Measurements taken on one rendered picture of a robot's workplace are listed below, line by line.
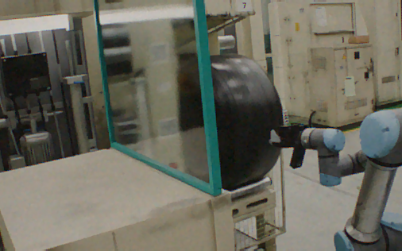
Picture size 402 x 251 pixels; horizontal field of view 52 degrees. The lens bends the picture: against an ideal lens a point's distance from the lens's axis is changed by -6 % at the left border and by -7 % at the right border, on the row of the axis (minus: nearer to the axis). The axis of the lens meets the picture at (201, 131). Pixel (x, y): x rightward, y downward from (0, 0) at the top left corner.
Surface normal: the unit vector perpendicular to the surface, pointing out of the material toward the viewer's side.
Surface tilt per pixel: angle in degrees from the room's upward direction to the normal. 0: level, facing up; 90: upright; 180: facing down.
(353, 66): 90
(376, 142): 83
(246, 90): 57
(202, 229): 90
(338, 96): 90
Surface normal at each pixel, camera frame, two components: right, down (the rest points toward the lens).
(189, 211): 0.53, 0.14
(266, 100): 0.45, -0.23
